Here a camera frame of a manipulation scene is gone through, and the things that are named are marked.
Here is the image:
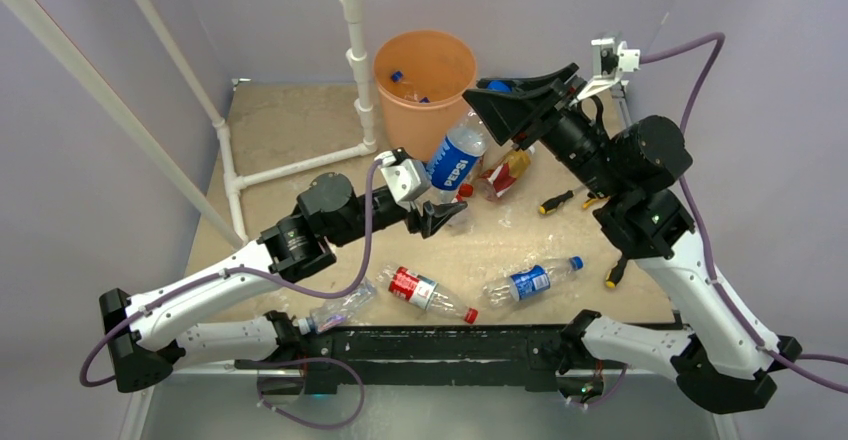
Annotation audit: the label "crushed clear bottle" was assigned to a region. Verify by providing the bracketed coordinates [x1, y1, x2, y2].
[296, 278, 377, 335]

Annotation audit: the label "purple cable loop front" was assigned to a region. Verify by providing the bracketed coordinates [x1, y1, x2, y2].
[256, 356, 367, 432]

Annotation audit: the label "metal side rail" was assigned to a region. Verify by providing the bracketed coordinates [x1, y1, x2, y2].
[609, 79, 634, 127]

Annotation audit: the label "yellow handled pliers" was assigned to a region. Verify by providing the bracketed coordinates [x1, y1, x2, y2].
[581, 196, 606, 210]

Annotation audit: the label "small red cap bottle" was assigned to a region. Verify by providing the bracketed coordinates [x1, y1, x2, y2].
[457, 157, 484, 198]

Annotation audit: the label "black yellow screwdriver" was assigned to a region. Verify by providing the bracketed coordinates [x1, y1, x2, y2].
[604, 255, 629, 289]
[538, 190, 574, 216]

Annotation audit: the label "orange plastic bin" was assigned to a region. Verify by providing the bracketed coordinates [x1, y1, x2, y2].
[373, 30, 477, 161]

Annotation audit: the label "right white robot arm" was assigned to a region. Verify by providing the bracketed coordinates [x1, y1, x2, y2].
[463, 65, 802, 414]

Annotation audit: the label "yellow tea bottle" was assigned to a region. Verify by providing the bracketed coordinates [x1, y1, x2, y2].
[473, 146, 535, 202]

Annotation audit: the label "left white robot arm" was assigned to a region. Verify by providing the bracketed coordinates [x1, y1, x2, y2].
[79, 165, 467, 393]

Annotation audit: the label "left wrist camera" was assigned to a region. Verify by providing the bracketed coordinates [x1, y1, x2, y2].
[375, 148, 431, 212]

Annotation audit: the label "red label cola bottle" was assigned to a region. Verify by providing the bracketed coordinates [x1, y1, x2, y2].
[379, 264, 479, 325]

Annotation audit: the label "small red label bottle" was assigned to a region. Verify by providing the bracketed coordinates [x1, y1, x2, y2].
[447, 204, 474, 233]

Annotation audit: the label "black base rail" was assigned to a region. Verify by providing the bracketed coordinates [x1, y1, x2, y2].
[235, 324, 600, 394]

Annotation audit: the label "white PVC pipe frame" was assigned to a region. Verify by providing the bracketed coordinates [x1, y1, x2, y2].
[1, 0, 377, 247]

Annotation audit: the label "small blue label bottle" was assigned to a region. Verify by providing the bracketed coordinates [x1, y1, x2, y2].
[482, 256, 585, 308]

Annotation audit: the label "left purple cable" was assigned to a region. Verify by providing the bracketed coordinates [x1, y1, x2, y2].
[79, 158, 387, 389]

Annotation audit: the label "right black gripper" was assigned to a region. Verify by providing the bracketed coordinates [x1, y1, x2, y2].
[465, 63, 624, 200]

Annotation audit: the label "large Pepsi bottle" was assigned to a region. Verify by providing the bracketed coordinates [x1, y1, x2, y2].
[426, 107, 497, 204]

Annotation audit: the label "blue label water bottle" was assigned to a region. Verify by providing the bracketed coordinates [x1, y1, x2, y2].
[389, 70, 430, 104]

